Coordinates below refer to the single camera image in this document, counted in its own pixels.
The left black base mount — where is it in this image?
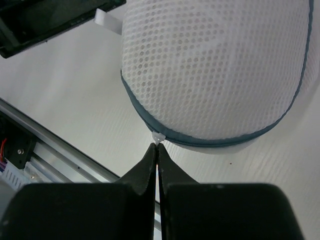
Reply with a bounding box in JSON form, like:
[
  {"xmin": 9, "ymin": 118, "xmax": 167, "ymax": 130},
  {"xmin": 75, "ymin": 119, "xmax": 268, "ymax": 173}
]
[{"xmin": 0, "ymin": 112, "xmax": 37, "ymax": 172}]

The aluminium front rail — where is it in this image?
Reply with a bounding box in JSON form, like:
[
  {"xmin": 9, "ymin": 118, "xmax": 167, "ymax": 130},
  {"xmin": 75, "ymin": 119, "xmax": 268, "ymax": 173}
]
[{"xmin": 0, "ymin": 98, "xmax": 163, "ymax": 231}]

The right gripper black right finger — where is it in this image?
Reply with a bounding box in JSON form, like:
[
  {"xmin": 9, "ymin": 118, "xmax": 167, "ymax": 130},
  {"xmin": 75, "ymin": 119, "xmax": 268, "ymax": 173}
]
[{"xmin": 157, "ymin": 144, "xmax": 304, "ymax": 240}]

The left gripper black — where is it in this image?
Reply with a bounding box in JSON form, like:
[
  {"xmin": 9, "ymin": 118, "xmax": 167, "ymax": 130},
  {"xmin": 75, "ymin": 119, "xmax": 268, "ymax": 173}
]
[{"xmin": 0, "ymin": 0, "xmax": 126, "ymax": 59}]

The white mesh laundry bag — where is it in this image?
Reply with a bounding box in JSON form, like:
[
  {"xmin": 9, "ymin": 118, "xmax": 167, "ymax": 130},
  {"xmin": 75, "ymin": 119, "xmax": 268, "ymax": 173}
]
[{"xmin": 120, "ymin": 0, "xmax": 320, "ymax": 148}]

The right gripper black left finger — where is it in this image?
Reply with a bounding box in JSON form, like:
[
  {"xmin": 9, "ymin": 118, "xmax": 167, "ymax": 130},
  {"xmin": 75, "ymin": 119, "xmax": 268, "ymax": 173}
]
[{"xmin": 0, "ymin": 143, "xmax": 157, "ymax": 240}]

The white slotted cable duct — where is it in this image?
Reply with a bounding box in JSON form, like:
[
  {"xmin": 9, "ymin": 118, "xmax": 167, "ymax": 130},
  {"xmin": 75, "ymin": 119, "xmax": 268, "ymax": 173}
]
[{"xmin": 0, "ymin": 162, "xmax": 31, "ymax": 191}]

